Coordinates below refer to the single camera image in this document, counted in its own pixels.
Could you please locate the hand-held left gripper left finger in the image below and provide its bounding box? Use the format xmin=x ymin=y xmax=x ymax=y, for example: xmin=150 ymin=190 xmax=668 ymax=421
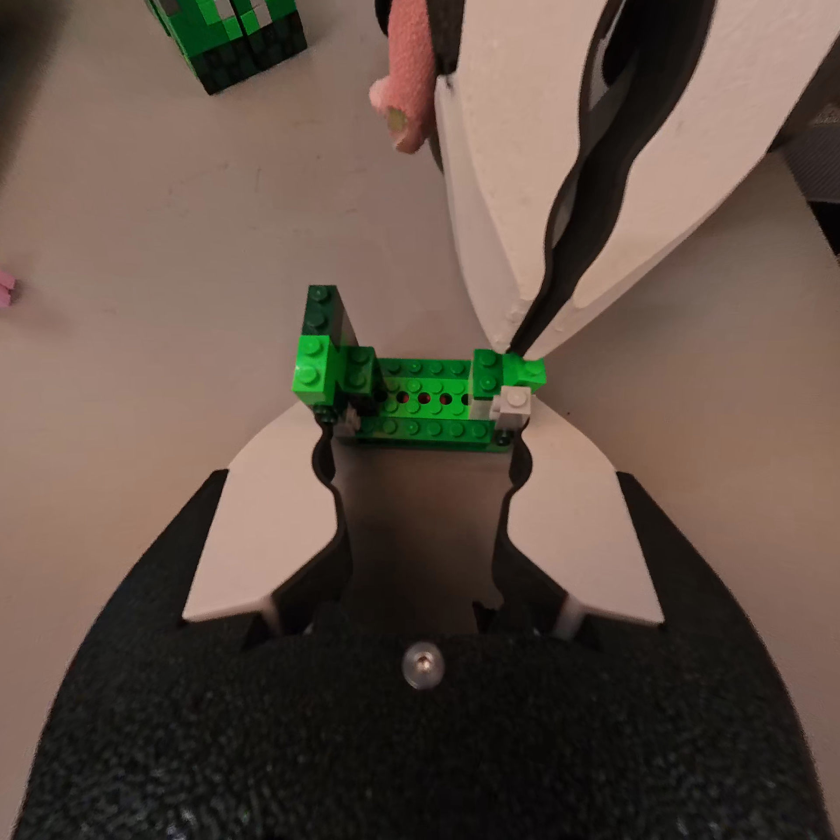
xmin=181 ymin=400 xmax=353 ymax=637

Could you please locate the bright green lego brick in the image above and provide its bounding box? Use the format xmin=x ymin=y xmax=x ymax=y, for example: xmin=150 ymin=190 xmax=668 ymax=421
xmin=504 ymin=353 xmax=547 ymax=395

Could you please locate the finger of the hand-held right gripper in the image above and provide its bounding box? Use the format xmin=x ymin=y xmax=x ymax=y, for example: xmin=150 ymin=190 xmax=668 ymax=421
xmin=433 ymin=0 xmax=626 ymax=357
xmin=524 ymin=0 xmax=840 ymax=360

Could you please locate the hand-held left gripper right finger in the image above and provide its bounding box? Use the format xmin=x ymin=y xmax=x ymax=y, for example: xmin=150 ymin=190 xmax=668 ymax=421
xmin=492 ymin=407 xmax=667 ymax=643

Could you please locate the large green creeper lego model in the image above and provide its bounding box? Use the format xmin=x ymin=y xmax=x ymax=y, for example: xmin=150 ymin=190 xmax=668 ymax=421
xmin=143 ymin=0 xmax=308 ymax=97

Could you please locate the person's right hand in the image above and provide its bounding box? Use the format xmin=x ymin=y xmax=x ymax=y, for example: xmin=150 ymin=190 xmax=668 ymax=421
xmin=368 ymin=0 xmax=438 ymax=155

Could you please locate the green and grey lego build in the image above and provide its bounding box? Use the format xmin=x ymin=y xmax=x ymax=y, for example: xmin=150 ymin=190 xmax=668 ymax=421
xmin=290 ymin=284 xmax=534 ymax=455

